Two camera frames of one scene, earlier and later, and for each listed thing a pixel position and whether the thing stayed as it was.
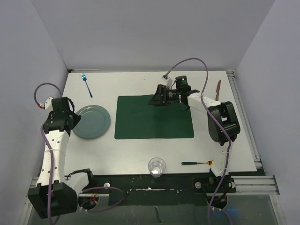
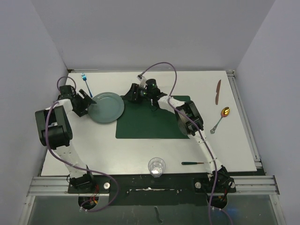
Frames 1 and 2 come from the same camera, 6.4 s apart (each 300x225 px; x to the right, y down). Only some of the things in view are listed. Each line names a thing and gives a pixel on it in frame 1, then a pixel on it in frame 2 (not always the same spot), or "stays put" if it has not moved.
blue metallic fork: (84, 78) stays put
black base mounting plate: (170, 189) stays put
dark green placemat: (135, 118) stays put
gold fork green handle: (210, 162) stays put
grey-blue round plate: (94, 121) to (109, 107)
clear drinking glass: (156, 167) stays put
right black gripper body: (169, 94) to (141, 93)
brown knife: (218, 86) stays put
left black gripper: (76, 119) to (86, 101)
